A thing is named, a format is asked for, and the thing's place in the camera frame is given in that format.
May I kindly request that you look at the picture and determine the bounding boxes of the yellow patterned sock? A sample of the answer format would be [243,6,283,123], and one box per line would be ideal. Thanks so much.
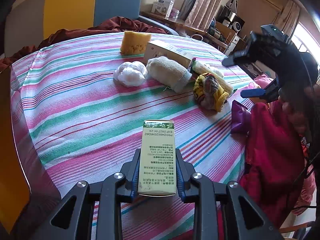
[193,72,230,112]

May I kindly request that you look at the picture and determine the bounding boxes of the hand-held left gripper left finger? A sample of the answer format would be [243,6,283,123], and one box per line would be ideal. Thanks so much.
[34,148,141,240]

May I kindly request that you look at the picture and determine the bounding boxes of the yellow blue grey headboard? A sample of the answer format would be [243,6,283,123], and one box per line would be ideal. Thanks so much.
[5,0,143,48]

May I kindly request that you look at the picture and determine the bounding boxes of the beige patterned curtain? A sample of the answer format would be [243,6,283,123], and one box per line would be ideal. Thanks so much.
[274,0,300,37]
[179,0,229,30]

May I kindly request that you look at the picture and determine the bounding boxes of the yellow sponge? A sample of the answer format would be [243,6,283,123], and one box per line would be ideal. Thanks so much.
[120,31,152,55]

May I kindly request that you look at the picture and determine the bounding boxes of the wooden desk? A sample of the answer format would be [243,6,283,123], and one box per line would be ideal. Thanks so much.
[140,11,235,53]

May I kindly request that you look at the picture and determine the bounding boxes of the maroon blanket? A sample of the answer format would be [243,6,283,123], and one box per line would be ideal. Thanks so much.
[0,17,168,65]

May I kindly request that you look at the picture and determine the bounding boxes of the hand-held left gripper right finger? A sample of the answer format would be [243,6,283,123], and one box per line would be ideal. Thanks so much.
[175,148,283,240]

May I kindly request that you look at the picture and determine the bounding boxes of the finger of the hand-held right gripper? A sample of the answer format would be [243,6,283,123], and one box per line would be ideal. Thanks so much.
[240,87,267,98]
[222,50,250,67]

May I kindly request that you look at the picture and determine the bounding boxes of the purple snack packet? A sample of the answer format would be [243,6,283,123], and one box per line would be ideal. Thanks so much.
[230,100,252,134]

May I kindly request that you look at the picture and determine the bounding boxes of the white and grey sock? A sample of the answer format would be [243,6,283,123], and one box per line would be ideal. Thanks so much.
[146,56,192,93]

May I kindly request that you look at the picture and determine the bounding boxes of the white plastic bag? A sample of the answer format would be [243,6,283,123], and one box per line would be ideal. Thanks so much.
[113,61,148,87]

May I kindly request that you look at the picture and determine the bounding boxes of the black and silver stereo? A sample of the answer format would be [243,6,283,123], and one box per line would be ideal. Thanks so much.
[216,5,245,32]

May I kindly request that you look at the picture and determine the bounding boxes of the green and white carton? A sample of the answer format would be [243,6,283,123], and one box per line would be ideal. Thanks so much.
[137,119,178,197]

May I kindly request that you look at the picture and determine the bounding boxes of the beige cardboard box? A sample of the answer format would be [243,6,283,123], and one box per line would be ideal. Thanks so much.
[143,40,194,68]

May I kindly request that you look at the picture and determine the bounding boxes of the red jacket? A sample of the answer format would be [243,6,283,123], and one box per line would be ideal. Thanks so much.
[239,102,315,215]

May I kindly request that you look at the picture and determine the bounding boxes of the striped bedsheet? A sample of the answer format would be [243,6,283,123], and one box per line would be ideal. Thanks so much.
[10,31,265,240]

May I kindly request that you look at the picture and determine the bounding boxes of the green and white biscuit packet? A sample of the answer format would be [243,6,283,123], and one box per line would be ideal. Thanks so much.
[190,60,234,93]

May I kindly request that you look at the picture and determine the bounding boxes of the person's right hand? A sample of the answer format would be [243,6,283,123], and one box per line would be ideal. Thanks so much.
[281,85,320,140]

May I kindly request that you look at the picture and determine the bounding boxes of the white printed boxes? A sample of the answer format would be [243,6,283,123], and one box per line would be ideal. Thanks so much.
[151,0,175,18]

